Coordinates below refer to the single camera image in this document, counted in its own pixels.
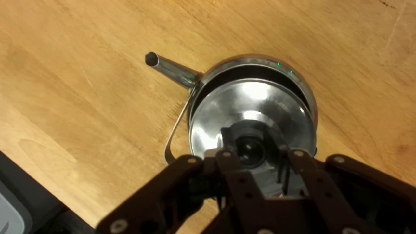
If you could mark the silver kettle lid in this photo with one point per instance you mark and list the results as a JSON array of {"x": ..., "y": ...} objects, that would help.
[{"x": 250, "y": 101}]

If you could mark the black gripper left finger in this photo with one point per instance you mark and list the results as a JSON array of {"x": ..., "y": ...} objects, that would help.
[{"x": 176, "y": 193}]

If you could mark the silver metal kettle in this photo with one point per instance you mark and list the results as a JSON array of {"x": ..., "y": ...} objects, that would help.
[{"x": 241, "y": 67}]

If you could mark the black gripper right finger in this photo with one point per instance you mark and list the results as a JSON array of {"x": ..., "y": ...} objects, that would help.
[{"x": 353, "y": 198}]

